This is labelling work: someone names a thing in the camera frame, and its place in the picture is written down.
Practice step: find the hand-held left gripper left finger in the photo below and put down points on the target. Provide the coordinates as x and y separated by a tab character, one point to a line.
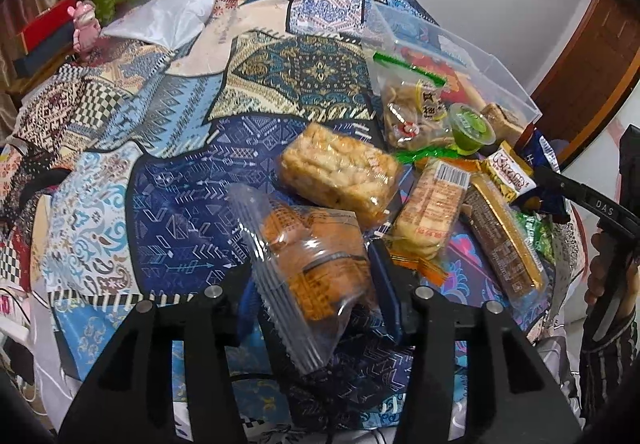
220	311

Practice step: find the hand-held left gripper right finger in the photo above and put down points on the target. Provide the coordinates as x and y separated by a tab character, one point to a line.
387	289

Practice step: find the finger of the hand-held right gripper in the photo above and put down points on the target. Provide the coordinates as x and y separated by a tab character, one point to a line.
560	180

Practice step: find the blue white snack packet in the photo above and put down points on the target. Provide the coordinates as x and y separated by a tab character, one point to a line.
541	149

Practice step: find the clear packet of orange biscuits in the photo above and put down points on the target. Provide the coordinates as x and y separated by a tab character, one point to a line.
310	269

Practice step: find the clear plastic container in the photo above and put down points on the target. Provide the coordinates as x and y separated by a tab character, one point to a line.
450	46

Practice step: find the person's right hand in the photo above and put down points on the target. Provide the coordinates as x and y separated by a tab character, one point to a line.
597	269

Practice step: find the orange snack wrapper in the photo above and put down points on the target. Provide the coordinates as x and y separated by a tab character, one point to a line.
425	270

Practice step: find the yellow brown candy packet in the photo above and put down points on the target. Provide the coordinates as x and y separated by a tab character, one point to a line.
510	172

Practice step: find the green candy wrapper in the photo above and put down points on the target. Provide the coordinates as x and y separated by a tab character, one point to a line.
537	234
420	155

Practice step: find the brown gold wafer packet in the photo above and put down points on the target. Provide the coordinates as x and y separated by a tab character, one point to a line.
505	239

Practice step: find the biscuit packet with red label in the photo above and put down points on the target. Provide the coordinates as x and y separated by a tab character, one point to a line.
432	204

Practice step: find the green jelly cup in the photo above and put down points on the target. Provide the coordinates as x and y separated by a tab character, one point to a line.
470	129

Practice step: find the brown wooden door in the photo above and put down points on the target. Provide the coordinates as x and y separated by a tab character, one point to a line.
595	59

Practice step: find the rice crisp snack packet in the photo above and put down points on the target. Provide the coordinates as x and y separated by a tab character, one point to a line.
340	169

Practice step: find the red snack packet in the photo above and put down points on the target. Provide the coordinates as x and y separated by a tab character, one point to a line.
462	86

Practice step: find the zip bag with green top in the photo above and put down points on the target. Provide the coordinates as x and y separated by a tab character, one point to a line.
410	109

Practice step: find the white plastic bag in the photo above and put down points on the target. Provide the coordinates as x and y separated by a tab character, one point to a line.
165	14

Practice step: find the dark blue box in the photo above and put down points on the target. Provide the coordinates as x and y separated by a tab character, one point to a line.
42	56

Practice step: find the pink plush toy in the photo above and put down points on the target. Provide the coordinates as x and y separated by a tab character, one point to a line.
85	29

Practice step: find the red box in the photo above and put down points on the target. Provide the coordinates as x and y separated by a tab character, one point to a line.
45	24

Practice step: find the striped brown curtain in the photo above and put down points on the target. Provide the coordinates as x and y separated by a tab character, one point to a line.
20	14

